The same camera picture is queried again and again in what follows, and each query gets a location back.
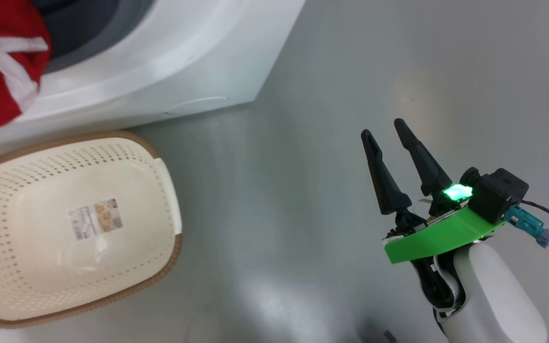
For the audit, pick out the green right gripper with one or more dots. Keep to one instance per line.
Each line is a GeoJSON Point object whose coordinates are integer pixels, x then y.
{"type": "Point", "coordinates": [436, 238]}

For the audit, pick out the white front-load washing machine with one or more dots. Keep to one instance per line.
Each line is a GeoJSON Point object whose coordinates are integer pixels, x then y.
{"type": "Point", "coordinates": [184, 57]}

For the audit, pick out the cream perforated basket brown rim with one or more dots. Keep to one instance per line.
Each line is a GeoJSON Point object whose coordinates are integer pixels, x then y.
{"type": "Point", "coordinates": [65, 276]}

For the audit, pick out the red white trimmed shorts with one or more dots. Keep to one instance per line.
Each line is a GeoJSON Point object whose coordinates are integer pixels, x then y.
{"type": "Point", "coordinates": [12, 24]}

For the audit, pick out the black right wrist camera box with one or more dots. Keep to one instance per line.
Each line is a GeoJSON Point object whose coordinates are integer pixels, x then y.
{"type": "Point", "coordinates": [498, 193]}

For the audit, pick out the round white drain filter cover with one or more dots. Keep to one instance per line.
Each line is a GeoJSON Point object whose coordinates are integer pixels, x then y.
{"type": "Point", "coordinates": [198, 105]}

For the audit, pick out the paper product label in basket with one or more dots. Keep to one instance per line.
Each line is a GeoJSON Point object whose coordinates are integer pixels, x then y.
{"type": "Point", "coordinates": [96, 219]}

